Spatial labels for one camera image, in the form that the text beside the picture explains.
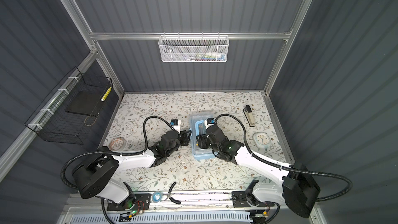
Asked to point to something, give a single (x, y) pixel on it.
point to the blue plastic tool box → (198, 127)
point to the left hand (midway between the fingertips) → (190, 132)
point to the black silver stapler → (249, 115)
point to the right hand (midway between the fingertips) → (201, 138)
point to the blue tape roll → (156, 197)
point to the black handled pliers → (169, 194)
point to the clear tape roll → (117, 144)
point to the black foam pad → (86, 102)
